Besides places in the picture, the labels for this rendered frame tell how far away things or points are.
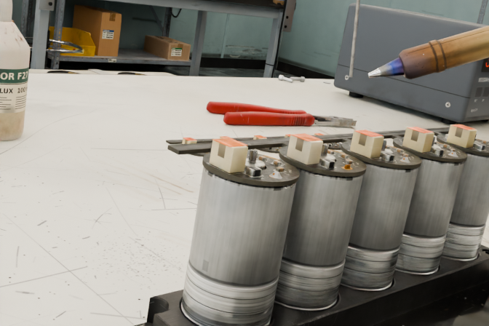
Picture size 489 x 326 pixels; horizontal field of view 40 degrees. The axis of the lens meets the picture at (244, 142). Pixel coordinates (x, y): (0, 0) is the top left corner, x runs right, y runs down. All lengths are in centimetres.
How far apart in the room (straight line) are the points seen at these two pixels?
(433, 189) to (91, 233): 13
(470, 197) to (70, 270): 14
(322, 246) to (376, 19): 53
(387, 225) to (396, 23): 49
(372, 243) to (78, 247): 11
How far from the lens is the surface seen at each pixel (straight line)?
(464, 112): 66
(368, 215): 21
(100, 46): 479
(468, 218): 26
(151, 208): 31
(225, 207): 16
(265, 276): 17
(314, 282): 19
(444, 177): 23
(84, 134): 41
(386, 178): 20
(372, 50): 70
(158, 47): 520
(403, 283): 23
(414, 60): 18
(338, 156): 20
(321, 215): 19
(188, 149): 18
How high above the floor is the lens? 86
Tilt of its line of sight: 14 degrees down
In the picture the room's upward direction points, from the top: 10 degrees clockwise
